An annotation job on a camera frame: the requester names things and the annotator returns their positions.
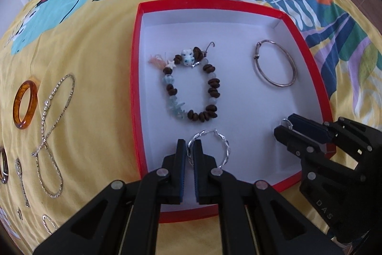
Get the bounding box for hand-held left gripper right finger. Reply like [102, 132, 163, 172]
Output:
[192, 141, 344, 255]

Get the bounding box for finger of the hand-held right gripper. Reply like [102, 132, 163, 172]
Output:
[288, 114, 382, 172]
[274, 125, 357, 173]

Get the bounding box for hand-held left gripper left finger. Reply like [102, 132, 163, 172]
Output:
[33, 139, 187, 255]

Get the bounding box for small silver hoop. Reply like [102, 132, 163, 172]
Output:
[280, 119, 295, 132]

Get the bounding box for silver twisted hoop earring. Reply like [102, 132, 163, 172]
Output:
[186, 129, 231, 169]

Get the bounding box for red cardboard box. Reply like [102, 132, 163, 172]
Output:
[130, 0, 334, 224]

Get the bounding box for amber resin bangle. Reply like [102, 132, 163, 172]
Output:
[12, 80, 39, 130]

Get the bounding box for dark brown bangle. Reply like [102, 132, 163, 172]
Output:
[0, 147, 9, 184]

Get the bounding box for thin silver bangle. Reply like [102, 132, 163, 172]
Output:
[254, 39, 298, 87]

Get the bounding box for yellow printed blanket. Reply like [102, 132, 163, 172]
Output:
[0, 0, 375, 255]

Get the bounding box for brown beaded bracelet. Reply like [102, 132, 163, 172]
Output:
[147, 41, 223, 123]

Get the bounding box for long silver chain necklace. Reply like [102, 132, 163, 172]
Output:
[31, 74, 75, 199]

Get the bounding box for short silver chain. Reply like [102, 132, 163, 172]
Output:
[15, 158, 30, 209]

